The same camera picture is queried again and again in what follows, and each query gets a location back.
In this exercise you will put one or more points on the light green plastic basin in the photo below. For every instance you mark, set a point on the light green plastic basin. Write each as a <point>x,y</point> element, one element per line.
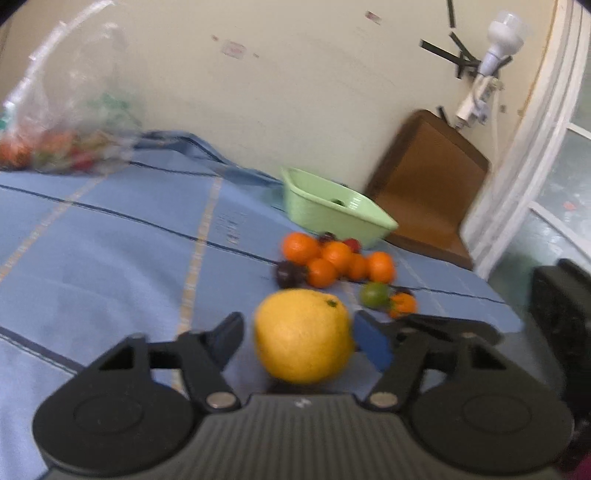
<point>323,207</point>

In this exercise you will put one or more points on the black tape strip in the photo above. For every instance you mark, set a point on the black tape strip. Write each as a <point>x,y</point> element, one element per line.
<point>450,13</point>
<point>463,46</point>
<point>438,50</point>

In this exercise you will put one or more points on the pile of small oranges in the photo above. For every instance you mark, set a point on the pile of small oranges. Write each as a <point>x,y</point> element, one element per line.
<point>301,247</point>

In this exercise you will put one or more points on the white window frame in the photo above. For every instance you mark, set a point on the white window frame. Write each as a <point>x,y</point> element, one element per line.
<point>517,161</point>

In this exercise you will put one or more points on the large yellow grapefruit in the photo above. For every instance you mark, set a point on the large yellow grapefruit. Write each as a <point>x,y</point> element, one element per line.
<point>302,337</point>

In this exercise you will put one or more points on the blue striped bed sheet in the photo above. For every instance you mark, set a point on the blue striped bed sheet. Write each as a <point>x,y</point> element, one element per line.
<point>115,258</point>

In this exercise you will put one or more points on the pink square wall sticker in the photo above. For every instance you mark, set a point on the pink square wall sticker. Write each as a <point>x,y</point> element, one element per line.
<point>233,48</point>

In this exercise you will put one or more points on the green lime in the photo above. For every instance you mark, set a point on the green lime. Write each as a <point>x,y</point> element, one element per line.
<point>374,294</point>

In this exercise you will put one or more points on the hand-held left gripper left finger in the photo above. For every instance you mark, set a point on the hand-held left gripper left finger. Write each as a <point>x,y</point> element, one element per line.
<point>229,339</point>

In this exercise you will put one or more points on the clear plastic bag of produce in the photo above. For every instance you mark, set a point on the clear plastic bag of produce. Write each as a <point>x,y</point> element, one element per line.
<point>69,101</point>

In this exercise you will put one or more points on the white light bulb with socket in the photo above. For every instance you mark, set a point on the white light bulb with socket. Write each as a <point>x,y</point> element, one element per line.
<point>501,39</point>

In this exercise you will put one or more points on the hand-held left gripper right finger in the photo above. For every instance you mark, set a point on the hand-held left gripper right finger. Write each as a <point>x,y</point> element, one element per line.
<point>375,345</point>

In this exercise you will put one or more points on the red round fruit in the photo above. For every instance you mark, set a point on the red round fruit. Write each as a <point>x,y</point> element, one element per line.
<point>352,244</point>

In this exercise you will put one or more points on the brown woven mat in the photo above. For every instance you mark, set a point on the brown woven mat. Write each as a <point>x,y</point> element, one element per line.
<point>425,184</point>

